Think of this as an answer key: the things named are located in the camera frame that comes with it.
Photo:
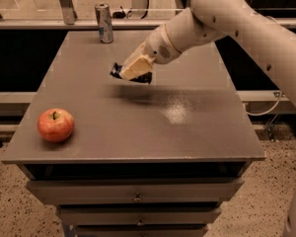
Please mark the red apple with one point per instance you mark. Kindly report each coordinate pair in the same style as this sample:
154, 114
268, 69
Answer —
55, 125

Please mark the grey cabinet top drawer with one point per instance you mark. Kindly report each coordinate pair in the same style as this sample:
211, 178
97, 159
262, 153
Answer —
134, 191

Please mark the dark blue snack bar wrapper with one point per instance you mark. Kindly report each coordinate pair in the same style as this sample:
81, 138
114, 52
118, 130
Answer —
146, 78

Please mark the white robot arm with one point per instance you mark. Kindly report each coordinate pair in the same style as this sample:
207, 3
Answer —
271, 46

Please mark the silver drink can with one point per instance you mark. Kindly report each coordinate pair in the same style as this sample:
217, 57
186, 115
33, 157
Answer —
103, 16

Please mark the grey cabinet drawer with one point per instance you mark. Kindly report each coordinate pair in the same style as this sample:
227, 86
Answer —
138, 215
134, 191
143, 231

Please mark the grey cabinet bottom drawer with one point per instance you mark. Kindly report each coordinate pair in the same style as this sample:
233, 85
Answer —
143, 231

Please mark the grey cabinet middle drawer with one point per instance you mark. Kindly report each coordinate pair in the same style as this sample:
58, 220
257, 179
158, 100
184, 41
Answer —
138, 215

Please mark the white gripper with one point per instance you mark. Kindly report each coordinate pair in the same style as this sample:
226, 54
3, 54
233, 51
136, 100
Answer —
160, 48

